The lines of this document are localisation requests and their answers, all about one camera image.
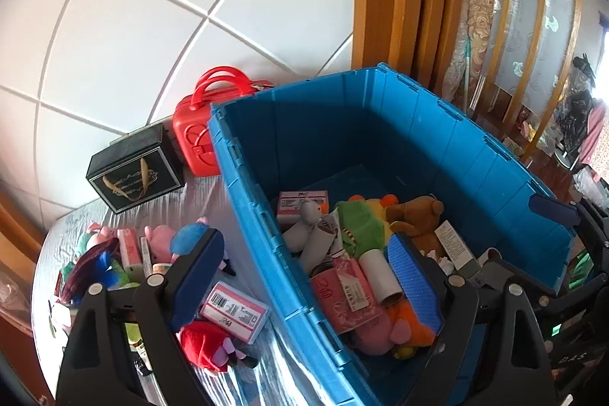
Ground green plastic bag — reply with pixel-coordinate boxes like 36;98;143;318
566;251;595;290

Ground teal and pink plush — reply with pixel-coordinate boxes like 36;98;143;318
78;225;120;255

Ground red packet with label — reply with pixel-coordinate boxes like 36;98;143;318
310;256;381;333

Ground rolled patterned carpet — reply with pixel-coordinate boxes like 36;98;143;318
442;0;500;102

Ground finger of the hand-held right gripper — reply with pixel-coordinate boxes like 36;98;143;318
529;194;609;255

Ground blue plastic storage bin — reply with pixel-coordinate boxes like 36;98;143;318
208;62;579;406

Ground pink and orange plush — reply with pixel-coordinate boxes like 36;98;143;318
352;296;436;359

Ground dark hanging clothes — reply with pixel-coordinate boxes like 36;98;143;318
554;54;609;169

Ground frosted glass sliding door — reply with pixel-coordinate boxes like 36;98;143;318
476;0;609;159

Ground brown teddy bear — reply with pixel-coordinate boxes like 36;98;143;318
384;195;445;255

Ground pink white labelled box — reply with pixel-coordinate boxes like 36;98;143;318
277;189;330;226

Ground white paper roll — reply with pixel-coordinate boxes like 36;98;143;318
282;223;312;255
358;251;405;307
476;247;529;293

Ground light blue striped bedsheet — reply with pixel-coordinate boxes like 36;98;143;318
31;175;381;406

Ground white quilted headboard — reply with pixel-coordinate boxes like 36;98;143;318
0;0;357;217

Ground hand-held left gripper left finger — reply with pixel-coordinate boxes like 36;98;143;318
56;228;225;406

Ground pink pig plush blue body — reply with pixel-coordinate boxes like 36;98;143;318
144;218;236;278

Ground clear plastic bag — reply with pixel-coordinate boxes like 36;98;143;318
0;270;34;321

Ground green dinosaur plush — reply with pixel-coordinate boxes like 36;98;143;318
333;194;400;261

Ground cardboard tube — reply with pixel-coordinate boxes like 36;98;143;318
300;225;343;271

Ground pink pig plush red dress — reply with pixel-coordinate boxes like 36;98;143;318
178;320;260;376

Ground pink box with barcode label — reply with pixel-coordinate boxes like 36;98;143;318
200;281;272;344

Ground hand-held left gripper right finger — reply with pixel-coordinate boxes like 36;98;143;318
386;232;555;406

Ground black gift bag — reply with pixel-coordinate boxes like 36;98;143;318
86;123;187;215

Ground white and green box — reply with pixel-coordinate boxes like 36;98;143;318
434;220;481;280

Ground blue purple feather toy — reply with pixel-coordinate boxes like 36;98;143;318
59;237;129;307

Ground pile of small pink boxes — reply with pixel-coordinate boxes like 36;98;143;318
116;228;172;283

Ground red toy suitcase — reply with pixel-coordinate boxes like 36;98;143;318
172;66;277;177

